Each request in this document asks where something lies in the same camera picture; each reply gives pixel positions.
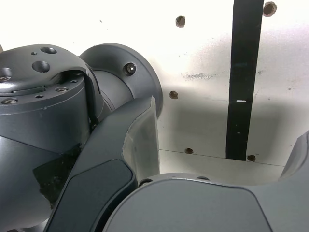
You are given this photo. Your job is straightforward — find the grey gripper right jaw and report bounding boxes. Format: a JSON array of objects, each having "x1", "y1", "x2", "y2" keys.
[{"x1": 103, "y1": 130, "x2": 309, "y2": 232}]

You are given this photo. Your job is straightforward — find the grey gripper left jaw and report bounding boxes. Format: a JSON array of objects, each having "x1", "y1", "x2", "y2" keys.
[{"x1": 45, "y1": 96, "x2": 161, "y2": 232}]

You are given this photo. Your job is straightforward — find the black tape strip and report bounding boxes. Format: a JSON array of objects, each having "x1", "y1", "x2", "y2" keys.
[{"x1": 225, "y1": 0, "x2": 264, "y2": 160}]

